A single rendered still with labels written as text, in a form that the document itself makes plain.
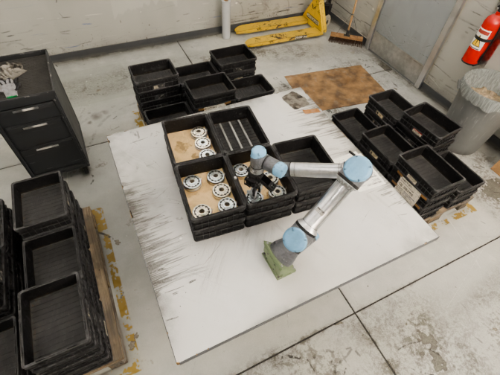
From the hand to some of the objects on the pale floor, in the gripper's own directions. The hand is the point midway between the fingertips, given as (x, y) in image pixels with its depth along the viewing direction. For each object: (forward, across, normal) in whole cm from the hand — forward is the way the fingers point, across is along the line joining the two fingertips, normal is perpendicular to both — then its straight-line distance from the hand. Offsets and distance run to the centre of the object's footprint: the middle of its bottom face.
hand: (257, 195), depth 189 cm
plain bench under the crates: (+85, -20, -11) cm, 88 cm away
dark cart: (+85, +8, -200) cm, 218 cm away
